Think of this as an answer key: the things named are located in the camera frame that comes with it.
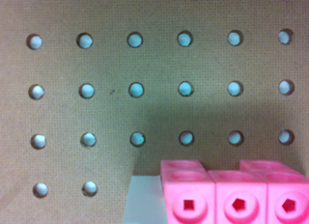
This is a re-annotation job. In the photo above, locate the pink linking cube block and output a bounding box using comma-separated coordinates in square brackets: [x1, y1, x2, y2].
[160, 160, 309, 224]

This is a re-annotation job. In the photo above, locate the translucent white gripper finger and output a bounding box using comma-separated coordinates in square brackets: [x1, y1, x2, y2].
[122, 176, 168, 224]

